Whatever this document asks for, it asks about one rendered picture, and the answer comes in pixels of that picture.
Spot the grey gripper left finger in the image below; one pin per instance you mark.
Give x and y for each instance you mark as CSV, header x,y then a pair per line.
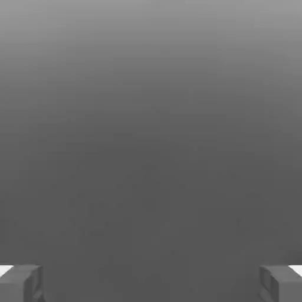
x,y
16,285

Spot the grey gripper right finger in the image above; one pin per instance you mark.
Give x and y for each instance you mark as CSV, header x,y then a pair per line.
x,y
283,285

